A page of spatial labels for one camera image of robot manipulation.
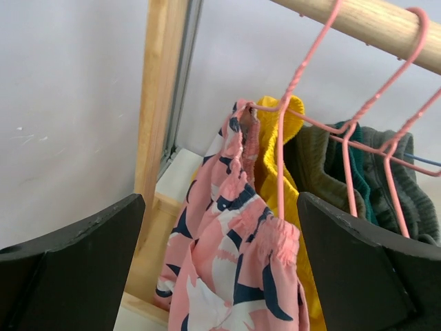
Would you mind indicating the yellow shorts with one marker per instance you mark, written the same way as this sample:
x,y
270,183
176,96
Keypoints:
x,y
265,184

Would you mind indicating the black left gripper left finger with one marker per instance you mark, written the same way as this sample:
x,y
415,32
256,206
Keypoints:
x,y
72,278

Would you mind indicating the olive green shorts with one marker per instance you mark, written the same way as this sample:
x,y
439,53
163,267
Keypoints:
x,y
304,157

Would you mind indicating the pink floral shorts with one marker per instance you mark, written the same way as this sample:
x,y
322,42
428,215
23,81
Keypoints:
x,y
230,263

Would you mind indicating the blue wire hanger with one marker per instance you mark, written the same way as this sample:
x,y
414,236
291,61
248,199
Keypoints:
x,y
420,159

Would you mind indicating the wooden clothes rack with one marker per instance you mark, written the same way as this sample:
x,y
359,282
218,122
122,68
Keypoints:
x,y
169,36

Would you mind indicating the pink wire hanger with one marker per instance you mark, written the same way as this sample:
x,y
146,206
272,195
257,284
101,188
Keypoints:
x,y
389,86
282,107
387,151

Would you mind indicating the grey shorts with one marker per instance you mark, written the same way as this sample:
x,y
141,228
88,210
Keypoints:
x,y
418,210

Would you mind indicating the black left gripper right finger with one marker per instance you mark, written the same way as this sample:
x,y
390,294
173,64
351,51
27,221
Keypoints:
x,y
369,278

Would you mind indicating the teal green shorts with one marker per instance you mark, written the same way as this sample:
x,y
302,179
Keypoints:
x,y
335,168

